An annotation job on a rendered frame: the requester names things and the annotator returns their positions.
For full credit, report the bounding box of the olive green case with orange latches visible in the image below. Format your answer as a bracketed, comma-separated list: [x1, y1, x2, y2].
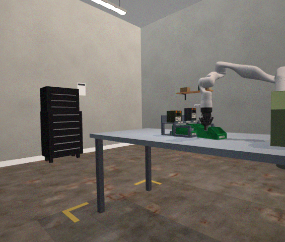
[167, 110, 182, 123]

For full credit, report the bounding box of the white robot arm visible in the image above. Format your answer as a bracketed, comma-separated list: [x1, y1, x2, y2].
[194, 62, 285, 108]

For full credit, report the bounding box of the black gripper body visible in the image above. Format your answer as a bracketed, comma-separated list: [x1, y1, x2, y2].
[201, 107, 212, 120]

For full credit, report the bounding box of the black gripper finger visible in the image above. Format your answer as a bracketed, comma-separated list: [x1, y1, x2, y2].
[207, 115, 213, 127]
[199, 115, 208, 131]

